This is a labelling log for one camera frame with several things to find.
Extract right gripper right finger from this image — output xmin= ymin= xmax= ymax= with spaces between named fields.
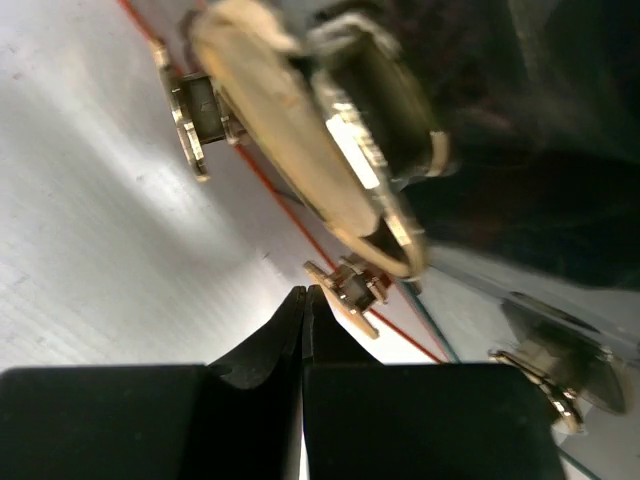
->
xmin=302 ymin=286 xmax=565 ymax=479

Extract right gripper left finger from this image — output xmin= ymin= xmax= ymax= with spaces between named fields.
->
xmin=1 ymin=287 xmax=305 ymax=479

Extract teal orange drawer box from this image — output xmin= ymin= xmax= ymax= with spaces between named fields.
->
xmin=117 ymin=0 xmax=640 ymax=471

